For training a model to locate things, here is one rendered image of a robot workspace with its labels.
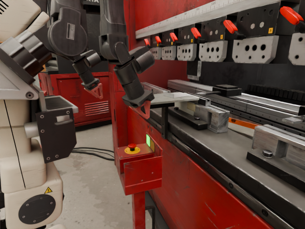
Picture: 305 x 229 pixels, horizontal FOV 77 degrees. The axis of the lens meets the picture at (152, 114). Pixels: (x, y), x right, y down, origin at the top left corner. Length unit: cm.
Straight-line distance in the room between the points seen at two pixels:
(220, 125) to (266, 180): 33
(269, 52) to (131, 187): 67
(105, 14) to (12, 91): 28
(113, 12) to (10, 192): 59
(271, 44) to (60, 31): 55
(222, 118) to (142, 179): 42
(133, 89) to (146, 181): 41
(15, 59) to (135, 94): 31
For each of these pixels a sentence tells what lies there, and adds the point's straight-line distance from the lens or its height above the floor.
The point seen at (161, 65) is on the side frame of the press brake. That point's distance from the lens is 188.
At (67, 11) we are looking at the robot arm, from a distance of 49.
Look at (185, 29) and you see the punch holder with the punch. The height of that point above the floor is 132.
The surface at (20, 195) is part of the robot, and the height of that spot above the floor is 80.
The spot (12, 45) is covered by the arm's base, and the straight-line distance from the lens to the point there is 49.
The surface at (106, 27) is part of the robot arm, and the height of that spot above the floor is 127.
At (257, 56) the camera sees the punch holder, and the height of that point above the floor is 120.
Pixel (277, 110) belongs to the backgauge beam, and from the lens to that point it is 100.
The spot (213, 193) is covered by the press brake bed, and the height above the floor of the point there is 72.
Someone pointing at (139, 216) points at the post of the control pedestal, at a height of 46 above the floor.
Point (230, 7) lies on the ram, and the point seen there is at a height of 136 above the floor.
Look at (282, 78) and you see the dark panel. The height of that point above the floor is 108.
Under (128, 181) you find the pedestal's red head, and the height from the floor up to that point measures 72.
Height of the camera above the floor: 120
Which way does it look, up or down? 17 degrees down
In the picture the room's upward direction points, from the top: straight up
